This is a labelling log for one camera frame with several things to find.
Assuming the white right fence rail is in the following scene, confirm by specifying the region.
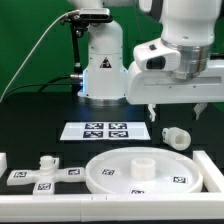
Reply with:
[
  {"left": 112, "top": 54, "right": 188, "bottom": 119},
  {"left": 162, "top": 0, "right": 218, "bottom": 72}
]
[{"left": 193, "top": 151, "right": 224, "bottom": 193}]

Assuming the white cross table base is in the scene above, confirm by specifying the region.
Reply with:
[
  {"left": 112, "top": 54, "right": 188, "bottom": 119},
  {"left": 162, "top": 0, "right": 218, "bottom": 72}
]
[{"left": 7, "top": 156, "right": 85, "bottom": 195}]

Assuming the grey camera cable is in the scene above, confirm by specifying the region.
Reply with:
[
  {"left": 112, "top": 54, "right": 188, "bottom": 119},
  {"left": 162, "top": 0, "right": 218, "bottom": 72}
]
[{"left": 0, "top": 10, "right": 80, "bottom": 104}]

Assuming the black camera stand pole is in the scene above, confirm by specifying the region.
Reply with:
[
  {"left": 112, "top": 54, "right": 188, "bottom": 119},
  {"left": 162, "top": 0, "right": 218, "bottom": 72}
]
[{"left": 70, "top": 24, "right": 84, "bottom": 95}]

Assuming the white marker sheet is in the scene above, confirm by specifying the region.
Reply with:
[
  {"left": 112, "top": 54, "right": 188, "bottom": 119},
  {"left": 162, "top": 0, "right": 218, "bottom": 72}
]
[{"left": 60, "top": 122, "right": 150, "bottom": 141}]

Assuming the white front fence rail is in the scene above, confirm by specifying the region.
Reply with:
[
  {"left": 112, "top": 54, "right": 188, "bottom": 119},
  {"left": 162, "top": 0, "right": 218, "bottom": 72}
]
[{"left": 0, "top": 193, "right": 224, "bottom": 222}]

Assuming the white left fence block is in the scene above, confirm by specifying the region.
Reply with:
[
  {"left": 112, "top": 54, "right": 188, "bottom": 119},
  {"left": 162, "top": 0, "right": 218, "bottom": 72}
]
[{"left": 0, "top": 153, "right": 7, "bottom": 178}]

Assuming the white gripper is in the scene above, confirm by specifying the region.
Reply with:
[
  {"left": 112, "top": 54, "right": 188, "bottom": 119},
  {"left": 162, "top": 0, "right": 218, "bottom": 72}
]
[{"left": 126, "top": 60, "right": 224, "bottom": 122}]

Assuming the black base cable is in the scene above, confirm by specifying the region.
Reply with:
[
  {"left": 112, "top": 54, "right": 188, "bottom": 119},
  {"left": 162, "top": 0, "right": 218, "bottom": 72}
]
[{"left": 3, "top": 75, "right": 74, "bottom": 98}]

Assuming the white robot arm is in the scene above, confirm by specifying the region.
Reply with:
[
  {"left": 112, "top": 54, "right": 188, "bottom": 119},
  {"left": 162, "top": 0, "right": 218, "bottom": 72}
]
[{"left": 67, "top": 0, "right": 224, "bottom": 117}]

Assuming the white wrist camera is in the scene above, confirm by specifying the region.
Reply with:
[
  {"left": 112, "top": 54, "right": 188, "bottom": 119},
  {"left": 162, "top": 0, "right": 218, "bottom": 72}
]
[{"left": 133, "top": 38, "right": 181, "bottom": 71}]

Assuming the white fence rail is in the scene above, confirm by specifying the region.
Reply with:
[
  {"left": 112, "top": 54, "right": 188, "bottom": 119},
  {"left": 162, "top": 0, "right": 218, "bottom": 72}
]
[
  {"left": 193, "top": 151, "right": 224, "bottom": 193},
  {"left": 0, "top": 193, "right": 224, "bottom": 222}
]

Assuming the white round table top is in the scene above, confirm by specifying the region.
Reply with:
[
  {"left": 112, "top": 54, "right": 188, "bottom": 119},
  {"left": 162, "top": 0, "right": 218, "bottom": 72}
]
[{"left": 85, "top": 147, "right": 203, "bottom": 194}]

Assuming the black camera on stand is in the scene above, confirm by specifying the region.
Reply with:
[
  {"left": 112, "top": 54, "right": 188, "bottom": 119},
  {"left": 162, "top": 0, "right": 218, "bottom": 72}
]
[{"left": 61, "top": 8, "right": 113, "bottom": 23}]

